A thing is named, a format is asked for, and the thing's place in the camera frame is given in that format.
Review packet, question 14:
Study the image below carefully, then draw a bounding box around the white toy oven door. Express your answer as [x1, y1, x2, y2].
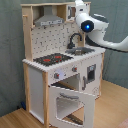
[49, 86, 95, 128]

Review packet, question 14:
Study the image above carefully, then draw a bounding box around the white toy microwave door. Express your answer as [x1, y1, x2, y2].
[66, 4, 76, 21]

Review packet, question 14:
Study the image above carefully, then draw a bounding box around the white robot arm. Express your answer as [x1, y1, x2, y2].
[75, 0, 128, 52]

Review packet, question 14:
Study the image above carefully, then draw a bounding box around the wooden toy kitchen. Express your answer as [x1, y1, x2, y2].
[22, 2, 104, 128]

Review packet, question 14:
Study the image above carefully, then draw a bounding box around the right red stove knob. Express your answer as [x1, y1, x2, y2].
[72, 66, 77, 72]

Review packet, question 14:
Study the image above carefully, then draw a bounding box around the red stove knob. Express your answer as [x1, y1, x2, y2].
[54, 73, 60, 79]
[72, 66, 77, 72]

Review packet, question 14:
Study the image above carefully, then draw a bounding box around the left red stove knob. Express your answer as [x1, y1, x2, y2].
[54, 73, 60, 79]

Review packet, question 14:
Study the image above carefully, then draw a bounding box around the black toy stovetop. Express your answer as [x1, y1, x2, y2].
[34, 53, 71, 66]

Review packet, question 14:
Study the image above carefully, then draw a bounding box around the grey toy sink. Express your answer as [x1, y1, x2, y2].
[66, 47, 94, 56]

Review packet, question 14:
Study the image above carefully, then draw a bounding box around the black toy faucet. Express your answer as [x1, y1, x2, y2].
[67, 33, 82, 49]

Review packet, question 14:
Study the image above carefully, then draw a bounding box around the white fridge cabinet door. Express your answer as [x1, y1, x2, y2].
[80, 55, 102, 97]

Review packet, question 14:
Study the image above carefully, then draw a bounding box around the grey ice dispenser panel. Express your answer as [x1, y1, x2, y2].
[87, 65, 96, 83]

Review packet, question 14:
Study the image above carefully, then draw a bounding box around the grey range hood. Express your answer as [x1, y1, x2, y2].
[35, 5, 64, 27]

